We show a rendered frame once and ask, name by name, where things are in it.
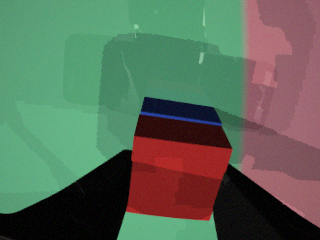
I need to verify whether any blue lego brick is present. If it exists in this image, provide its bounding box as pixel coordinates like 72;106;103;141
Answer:
141;96;223;125

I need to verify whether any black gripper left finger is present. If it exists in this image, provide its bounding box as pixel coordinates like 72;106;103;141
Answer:
0;149;132;240

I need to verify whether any red block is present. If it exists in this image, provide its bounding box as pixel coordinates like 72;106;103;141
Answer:
125;115;233;221

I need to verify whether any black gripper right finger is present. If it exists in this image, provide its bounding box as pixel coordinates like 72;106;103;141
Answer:
212;164;320;240

